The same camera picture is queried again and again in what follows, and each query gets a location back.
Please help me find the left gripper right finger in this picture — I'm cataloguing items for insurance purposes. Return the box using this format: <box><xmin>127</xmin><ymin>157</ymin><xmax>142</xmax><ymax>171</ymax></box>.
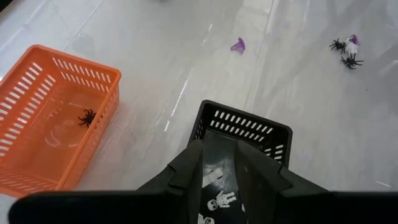
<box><xmin>233</xmin><ymin>139</ymin><xmax>328</xmax><ymax>224</ymax></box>

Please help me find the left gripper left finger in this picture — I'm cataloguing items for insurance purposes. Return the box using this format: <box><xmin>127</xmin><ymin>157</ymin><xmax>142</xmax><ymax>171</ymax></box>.
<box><xmin>136</xmin><ymin>139</ymin><xmax>205</xmax><ymax>224</ymax></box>

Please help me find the black plastic spider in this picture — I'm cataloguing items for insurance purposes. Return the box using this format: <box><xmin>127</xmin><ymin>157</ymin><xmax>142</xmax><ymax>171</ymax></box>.
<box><xmin>77</xmin><ymin>108</ymin><xmax>98</xmax><ymax>128</ymax></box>
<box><xmin>328</xmin><ymin>37</ymin><xmax>347</xmax><ymax>55</ymax></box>
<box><xmin>340</xmin><ymin>52</ymin><xmax>364</xmax><ymax>70</ymax></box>

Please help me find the orange slotted plastic basket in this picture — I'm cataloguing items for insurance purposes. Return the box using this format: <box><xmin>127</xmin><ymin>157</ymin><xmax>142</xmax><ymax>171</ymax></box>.
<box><xmin>0</xmin><ymin>44</ymin><xmax>122</xmax><ymax>198</ymax></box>

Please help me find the black slotted plastic basket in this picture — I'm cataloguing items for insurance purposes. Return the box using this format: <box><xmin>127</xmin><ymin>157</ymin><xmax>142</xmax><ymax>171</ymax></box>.
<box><xmin>188</xmin><ymin>99</ymin><xmax>293</xmax><ymax>224</ymax></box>

